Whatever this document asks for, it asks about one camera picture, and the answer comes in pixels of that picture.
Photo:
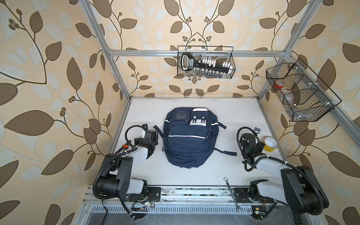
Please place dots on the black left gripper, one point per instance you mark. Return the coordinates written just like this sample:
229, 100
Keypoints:
138, 141

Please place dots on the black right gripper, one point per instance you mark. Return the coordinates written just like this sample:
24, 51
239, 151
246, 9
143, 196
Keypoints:
259, 147

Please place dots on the navy blue backpack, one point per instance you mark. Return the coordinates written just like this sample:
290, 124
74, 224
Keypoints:
189, 135

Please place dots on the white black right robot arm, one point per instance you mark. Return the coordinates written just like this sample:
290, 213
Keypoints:
299, 188

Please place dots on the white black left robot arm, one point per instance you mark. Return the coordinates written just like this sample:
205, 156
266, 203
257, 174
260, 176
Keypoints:
114, 179

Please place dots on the yellow tape roll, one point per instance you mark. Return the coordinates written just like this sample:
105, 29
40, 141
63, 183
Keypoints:
270, 144

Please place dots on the red black pliers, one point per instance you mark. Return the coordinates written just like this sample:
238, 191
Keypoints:
124, 147

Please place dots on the silver combination wrench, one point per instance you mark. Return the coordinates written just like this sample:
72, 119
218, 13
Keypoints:
237, 207

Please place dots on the black socket set holder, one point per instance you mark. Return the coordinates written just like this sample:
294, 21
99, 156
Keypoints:
214, 62

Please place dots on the black wire basket right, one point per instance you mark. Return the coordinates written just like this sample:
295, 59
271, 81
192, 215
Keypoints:
305, 96

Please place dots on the black wire basket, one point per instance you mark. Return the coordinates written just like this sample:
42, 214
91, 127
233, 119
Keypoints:
305, 96
205, 48

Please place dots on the black wire basket back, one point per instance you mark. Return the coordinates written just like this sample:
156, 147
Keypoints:
205, 48

